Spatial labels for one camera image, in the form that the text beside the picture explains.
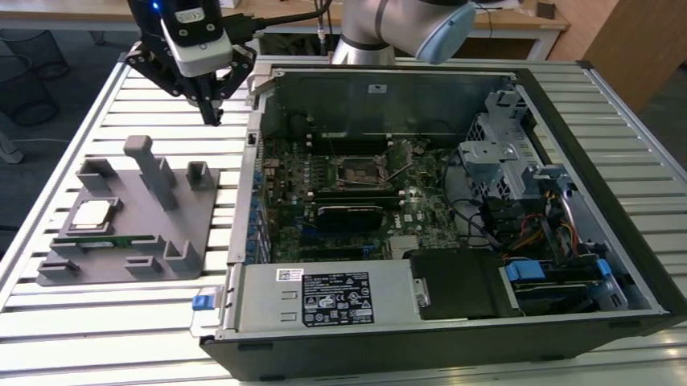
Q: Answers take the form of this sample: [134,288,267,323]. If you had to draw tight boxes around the wooden cabinet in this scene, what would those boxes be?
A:
[547,0,687,114]

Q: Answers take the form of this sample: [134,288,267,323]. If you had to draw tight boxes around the wooden desk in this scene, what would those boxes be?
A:
[0,0,250,33]
[235,0,571,61]

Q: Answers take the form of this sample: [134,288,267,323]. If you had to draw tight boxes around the metal socket cover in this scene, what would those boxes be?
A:
[382,139,419,183]

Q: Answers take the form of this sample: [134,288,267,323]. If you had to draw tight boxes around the black graphics card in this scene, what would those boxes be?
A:
[315,203,387,235]

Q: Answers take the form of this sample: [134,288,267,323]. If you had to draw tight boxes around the silver CPU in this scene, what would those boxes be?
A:
[72,199,117,230]

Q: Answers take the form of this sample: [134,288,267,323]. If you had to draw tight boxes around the grey parts rack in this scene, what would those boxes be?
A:
[35,135,222,287]

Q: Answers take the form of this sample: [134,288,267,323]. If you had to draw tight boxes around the silver chipset heat sink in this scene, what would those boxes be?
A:
[388,236,424,259]

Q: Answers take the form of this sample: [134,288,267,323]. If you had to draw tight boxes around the black expansion slot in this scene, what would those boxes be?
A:
[298,245,374,261]

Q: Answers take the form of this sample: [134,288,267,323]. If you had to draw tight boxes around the black mesh waste basket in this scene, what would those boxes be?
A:
[0,30,71,81]
[0,54,59,128]

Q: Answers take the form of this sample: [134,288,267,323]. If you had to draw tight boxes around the grey metal brace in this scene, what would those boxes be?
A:
[523,164,611,262]

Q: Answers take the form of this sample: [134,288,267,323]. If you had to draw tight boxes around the metal disk bay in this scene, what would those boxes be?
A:
[498,240,635,318]

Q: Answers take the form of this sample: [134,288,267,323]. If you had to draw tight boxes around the black case cable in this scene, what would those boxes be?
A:
[443,152,508,253]

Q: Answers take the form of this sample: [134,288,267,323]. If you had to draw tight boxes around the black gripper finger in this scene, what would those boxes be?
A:
[124,41,215,126]
[211,42,259,127]

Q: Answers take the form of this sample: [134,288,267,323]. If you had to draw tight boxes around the white desk leg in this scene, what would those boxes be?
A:
[0,128,25,166]

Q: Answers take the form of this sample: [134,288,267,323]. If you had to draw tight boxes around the coloured wire bundle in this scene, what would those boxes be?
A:
[502,188,586,261]

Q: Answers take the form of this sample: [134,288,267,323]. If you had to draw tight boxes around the silver power supply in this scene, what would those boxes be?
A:
[218,259,431,337]

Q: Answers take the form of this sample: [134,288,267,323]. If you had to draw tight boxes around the black plastic shroud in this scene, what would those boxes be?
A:
[402,248,524,322]

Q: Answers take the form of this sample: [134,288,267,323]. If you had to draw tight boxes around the CPU socket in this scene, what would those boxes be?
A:
[332,154,396,191]

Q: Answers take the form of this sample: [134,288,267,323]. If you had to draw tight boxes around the black PC case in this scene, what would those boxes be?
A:
[188,60,687,383]

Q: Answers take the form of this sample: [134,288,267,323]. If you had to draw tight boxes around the green motherboard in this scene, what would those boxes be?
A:
[256,134,468,262]

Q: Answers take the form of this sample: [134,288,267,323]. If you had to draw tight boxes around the blue disk carrier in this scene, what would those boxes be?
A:
[503,260,600,317]

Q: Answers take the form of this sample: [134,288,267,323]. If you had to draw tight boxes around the green RAM stick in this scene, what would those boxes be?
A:
[52,235,135,247]

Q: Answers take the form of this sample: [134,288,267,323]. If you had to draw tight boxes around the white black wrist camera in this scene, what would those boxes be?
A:
[159,0,238,78]

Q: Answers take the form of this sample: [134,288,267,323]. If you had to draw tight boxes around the silver drive cage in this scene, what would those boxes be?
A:
[455,90,543,202]

